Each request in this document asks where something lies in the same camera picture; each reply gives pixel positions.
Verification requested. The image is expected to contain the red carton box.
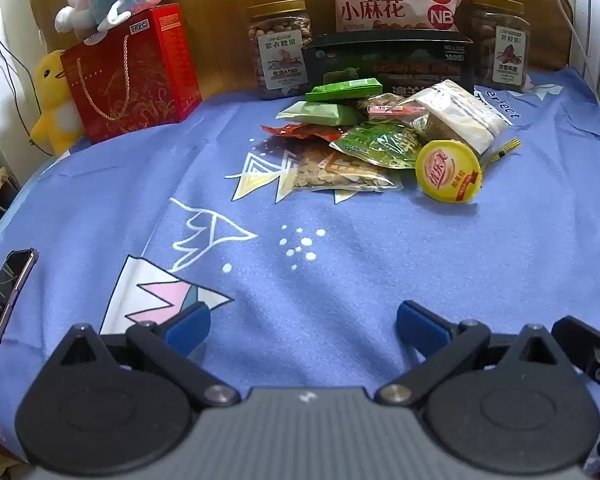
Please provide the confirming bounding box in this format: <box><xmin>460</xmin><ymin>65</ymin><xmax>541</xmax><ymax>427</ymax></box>
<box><xmin>130</xmin><ymin>4</ymin><xmax>202</xmax><ymax>123</ymax></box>

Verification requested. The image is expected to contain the bright green snack packet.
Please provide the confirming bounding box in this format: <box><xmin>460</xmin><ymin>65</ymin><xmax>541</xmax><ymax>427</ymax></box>
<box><xmin>305</xmin><ymin>78</ymin><xmax>384</xmax><ymax>103</ymax></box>

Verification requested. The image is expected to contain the dark green seed packet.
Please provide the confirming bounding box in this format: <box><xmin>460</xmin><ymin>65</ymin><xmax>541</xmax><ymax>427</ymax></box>
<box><xmin>330</xmin><ymin>121</ymin><xmax>423</xmax><ymax>171</ymax></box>

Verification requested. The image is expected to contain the clear bag of white snacks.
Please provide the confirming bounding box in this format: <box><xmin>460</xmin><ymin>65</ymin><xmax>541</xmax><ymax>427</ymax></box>
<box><xmin>397</xmin><ymin>79</ymin><xmax>510</xmax><ymax>155</ymax></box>

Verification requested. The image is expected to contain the dark smartphone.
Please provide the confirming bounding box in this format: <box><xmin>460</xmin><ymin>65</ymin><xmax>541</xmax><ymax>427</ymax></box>
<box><xmin>0</xmin><ymin>248</ymin><xmax>39</xmax><ymax>386</ymax></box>

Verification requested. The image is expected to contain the black cardboard box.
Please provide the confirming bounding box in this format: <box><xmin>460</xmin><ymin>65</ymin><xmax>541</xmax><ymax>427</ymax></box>
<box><xmin>301</xmin><ymin>30</ymin><xmax>476</xmax><ymax>98</ymax></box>

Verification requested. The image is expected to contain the yellow drawstring cord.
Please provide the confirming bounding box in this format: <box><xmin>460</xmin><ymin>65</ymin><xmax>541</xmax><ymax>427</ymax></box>
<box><xmin>482</xmin><ymin>137</ymin><xmax>522</xmax><ymax>166</ymax></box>

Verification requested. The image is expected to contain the clear pumpkin seed packet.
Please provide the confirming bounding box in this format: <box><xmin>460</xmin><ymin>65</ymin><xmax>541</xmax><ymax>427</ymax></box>
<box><xmin>291</xmin><ymin>141</ymin><xmax>403</xmax><ymax>193</ymax></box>

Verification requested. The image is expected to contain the red gift box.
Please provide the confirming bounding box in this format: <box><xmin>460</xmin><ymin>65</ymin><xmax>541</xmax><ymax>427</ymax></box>
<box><xmin>60</xmin><ymin>25</ymin><xmax>173</xmax><ymax>145</ymax></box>

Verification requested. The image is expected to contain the wooden headboard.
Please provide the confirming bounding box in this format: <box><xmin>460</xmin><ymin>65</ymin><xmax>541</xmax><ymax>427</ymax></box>
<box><xmin>42</xmin><ymin>0</ymin><xmax>578</xmax><ymax>106</ymax></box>

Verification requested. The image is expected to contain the red snack packet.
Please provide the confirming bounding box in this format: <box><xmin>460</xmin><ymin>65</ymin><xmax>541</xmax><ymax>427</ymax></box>
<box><xmin>260</xmin><ymin>124</ymin><xmax>351</xmax><ymax>142</ymax></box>

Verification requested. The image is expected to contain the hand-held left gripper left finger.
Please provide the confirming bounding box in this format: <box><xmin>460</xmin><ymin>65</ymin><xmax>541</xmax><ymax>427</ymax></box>
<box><xmin>50</xmin><ymin>301</ymin><xmax>241</xmax><ymax>408</ymax></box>

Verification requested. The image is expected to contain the cashew jar with gold lid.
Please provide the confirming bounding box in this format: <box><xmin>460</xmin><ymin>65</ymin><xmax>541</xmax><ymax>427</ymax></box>
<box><xmin>245</xmin><ymin>0</ymin><xmax>313</xmax><ymax>101</ymax></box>

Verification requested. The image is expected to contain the pale green snack packet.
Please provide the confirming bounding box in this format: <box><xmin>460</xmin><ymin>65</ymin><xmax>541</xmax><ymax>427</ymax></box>
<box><xmin>275</xmin><ymin>101</ymin><xmax>363</xmax><ymax>128</ymax></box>

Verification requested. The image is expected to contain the small pink striped packet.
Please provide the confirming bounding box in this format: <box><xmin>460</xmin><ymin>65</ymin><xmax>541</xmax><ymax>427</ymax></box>
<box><xmin>357</xmin><ymin>92</ymin><xmax>428</xmax><ymax>123</ymax></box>

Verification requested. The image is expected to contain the blue printed blanket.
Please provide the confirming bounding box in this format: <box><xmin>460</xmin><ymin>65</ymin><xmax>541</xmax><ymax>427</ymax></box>
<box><xmin>0</xmin><ymin>67</ymin><xmax>600</xmax><ymax>466</ymax></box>

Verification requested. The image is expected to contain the yellow duck plush toy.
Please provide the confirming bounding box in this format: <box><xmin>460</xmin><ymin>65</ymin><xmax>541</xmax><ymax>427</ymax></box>
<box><xmin>29</xmin><ymin>50</ymin><xmax>88</xmax><ymax>157</ymax></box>

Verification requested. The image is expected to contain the yellow lidded cup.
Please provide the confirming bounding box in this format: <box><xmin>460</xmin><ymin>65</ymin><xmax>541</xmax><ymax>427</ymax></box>
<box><xmin>415</xmin><ymin>139</ymin><xmax>482</xmax><ymax>204</ymax></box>

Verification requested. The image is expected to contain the pecan jar with gold lid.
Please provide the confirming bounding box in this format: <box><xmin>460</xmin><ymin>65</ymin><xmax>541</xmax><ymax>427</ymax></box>
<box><xmin>467</xmin><ymin>0</ymin><xmax>532</xmax><ymax>93</ymax></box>

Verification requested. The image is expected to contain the white cable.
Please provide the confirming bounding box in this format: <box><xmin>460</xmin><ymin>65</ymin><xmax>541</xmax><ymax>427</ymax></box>
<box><xmin>547</xmin><ymin>0</ymin><xmax>600</xmax><ymax>126</ymax></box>

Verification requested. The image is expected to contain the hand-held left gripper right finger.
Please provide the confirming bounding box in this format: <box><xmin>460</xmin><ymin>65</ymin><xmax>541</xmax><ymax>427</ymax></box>
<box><xmin>374</xmin><ymin>301</ymin><xmax>561</xmax><ymax>407</ymax></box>

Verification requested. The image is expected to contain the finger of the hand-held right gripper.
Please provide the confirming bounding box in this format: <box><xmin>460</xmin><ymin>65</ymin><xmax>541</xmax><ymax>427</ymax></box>
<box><xmin>551</xmin><ymin>315</ymin><xmax>600</xmax><ymax>466</ymax></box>

